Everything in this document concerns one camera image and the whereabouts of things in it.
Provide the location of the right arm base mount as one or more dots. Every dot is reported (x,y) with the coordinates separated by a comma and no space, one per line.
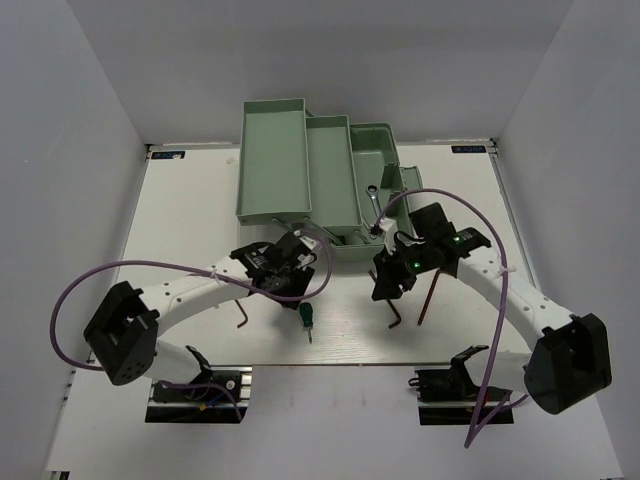
(446,394)

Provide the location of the middle brown hex key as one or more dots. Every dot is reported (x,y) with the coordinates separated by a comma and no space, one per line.
(397,316)

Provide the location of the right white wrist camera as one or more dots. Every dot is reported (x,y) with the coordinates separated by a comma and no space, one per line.
(386,229)

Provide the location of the blue table label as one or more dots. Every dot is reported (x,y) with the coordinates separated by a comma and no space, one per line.
(167,155)
(468,149)

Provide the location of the green toolbox with clear lid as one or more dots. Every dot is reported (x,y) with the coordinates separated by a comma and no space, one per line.
(298,169)

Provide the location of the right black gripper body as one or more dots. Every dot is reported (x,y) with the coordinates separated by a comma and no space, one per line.
(414,260)

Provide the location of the left blue table label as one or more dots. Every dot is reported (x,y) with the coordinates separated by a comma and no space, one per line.
(167,155)

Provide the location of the right blue table label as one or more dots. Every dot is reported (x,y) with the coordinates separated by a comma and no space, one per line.
(468,149)

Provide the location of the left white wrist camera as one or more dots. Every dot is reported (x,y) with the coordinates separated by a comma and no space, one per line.
(308,246)

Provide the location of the left brown hex key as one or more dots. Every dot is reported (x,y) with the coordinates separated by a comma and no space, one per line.
(244,314)

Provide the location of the brown hex key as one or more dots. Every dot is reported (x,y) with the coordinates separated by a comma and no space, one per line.
(397,316)
(244,314)
(429,296)

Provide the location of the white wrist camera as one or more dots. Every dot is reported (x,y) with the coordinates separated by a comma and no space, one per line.
(308,246)
(386,229)

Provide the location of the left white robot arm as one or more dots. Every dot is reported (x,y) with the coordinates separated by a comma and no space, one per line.
(125,331)

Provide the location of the green stubby screwdriver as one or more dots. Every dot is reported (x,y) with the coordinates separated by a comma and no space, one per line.
(306,314)

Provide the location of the large silver ratchet wrench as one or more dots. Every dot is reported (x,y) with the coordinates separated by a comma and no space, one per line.
(373,194)

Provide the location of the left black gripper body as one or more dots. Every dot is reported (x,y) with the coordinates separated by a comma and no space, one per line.
(285,274)

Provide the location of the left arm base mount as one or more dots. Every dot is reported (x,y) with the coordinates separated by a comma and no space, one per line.
(215,395)

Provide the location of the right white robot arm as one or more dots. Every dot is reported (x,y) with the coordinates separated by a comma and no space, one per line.
(568,358)

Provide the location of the right brown hex key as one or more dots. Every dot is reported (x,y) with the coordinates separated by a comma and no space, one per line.
(429,296)

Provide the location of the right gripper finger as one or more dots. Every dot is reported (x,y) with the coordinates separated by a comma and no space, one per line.
(407,281)
(385,288)

